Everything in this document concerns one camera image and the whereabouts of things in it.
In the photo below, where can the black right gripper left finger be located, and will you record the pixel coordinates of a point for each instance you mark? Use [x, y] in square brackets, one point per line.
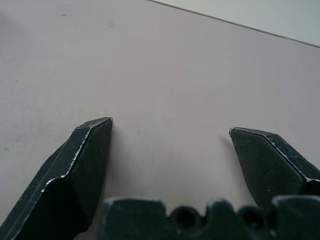
[75, 180]

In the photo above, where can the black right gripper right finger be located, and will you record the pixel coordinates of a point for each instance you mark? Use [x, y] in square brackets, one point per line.
[272, 170]

